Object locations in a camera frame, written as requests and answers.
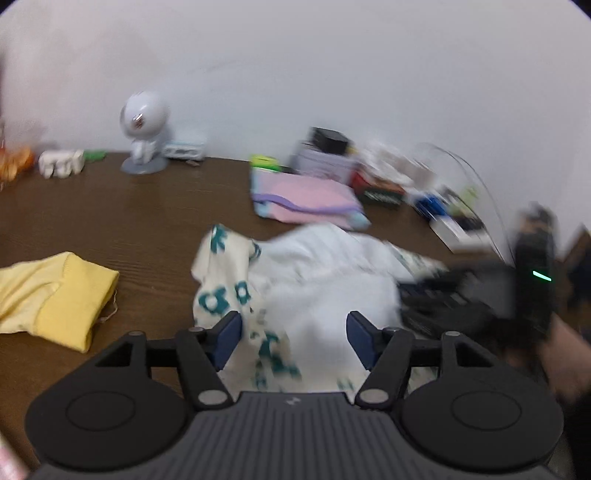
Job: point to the pink blue purple-trimmed garment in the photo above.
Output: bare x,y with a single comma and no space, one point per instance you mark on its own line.
296,199

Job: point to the brown cardboard board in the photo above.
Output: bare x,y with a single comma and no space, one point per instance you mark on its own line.
575,251

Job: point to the pink floral ruffled garment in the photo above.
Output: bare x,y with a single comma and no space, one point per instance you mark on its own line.
11,466

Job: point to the clear box of orange peels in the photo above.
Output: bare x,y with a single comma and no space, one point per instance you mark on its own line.
14,163

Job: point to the green tissue pack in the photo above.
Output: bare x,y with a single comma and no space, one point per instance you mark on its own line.
265,162

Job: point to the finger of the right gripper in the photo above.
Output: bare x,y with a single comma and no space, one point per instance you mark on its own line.
440,289
469,319

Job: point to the white power strip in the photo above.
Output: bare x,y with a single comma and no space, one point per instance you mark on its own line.
459,240

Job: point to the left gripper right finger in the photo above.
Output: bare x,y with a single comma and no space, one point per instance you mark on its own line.
386,354

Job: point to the cream green-flower garment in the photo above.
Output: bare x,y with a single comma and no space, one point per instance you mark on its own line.
294,293

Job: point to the person right hand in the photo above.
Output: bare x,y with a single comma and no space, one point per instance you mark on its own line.
566,358

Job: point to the blue toy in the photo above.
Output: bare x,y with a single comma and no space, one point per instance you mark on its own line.
431,207

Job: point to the white small device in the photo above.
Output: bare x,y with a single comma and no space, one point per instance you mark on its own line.
184,151

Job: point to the dark tissue box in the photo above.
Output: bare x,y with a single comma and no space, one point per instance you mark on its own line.
379,178

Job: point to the white round robot figurine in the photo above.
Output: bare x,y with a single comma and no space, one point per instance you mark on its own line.
142,119

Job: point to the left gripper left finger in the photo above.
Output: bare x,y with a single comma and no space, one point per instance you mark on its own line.
201,354

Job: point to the lavender tin box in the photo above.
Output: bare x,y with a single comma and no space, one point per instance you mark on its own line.
307,160

